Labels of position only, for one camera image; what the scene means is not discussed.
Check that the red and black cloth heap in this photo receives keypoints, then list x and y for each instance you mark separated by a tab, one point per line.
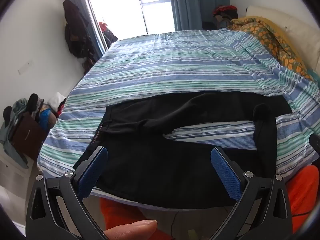
225	10

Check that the orange floral blanket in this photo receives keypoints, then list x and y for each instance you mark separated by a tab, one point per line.
270	37

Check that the blue bag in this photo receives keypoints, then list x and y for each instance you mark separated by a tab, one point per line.
46	117

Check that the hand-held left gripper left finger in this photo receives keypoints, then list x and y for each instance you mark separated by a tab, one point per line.
92	172

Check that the glass balcony door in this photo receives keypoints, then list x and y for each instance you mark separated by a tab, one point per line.
130	5

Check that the person's orange fleece clothing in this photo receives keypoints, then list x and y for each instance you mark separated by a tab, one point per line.
302	192

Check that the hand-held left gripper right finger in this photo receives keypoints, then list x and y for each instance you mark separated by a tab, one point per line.
225	172

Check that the pile of clothes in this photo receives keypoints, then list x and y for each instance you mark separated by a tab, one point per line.
10	130

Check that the brown bag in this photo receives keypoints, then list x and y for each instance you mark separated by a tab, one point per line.
27	135

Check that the blue curtain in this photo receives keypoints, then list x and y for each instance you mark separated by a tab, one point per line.
195	2

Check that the black pants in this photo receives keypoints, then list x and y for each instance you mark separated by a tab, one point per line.
162	170

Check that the person's left hand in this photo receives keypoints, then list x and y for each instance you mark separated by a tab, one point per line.
130	230

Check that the black sock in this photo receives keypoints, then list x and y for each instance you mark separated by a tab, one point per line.
33	101

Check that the white cloth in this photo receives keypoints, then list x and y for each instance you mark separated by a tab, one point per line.
56	100

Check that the dark hanging clothes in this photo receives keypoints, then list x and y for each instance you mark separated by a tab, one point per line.
75	30

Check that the bed with striped sheet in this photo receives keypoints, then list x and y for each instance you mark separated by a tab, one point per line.
175	67

